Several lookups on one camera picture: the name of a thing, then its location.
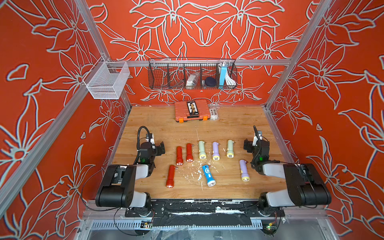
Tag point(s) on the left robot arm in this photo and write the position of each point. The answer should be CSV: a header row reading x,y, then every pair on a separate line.
x,y
117,188

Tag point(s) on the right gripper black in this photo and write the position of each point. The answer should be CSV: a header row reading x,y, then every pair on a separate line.
x,y
250,145

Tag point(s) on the black wire basket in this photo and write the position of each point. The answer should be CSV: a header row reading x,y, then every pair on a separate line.
x,y
172,73

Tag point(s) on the white packet in basket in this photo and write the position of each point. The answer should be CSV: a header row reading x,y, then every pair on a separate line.
x,y
192,81

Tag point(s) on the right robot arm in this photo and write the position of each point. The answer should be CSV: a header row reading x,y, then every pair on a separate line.
x,y
305,187

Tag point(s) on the red flashlight front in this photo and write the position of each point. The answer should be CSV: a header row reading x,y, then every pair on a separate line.
x,y
171,174

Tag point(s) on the light blue box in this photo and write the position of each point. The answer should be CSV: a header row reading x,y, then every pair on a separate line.
x,y
223,73

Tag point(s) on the orange tool case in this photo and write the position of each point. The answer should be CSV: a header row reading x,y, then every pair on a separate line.
x,y
192,110

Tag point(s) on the purple flashlight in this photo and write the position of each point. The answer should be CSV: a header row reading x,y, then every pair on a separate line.
x,y
216,154
244,171

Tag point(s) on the plastic bag with stickers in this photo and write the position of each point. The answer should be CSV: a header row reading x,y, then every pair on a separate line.
x,y
214,113

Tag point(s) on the blue flashlight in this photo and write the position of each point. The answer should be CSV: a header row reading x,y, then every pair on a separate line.
x,y
209,177

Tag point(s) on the clear plastic bin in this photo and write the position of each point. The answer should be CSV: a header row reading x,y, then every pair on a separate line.
x,y
107,81

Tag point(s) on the red flashlight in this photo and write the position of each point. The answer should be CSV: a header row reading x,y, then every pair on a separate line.
x,y
171,174
179,159
189,156

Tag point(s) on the green flashlight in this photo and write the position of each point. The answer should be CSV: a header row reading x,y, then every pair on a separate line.
x,y
202,151
230,149

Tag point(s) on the dark blue round case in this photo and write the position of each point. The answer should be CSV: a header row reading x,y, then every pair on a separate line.
x,y
210,82

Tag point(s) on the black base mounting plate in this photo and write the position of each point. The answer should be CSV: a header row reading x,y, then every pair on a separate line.
x,y
208,213

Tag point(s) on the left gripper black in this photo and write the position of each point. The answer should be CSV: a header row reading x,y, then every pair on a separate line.
x,y
159,150

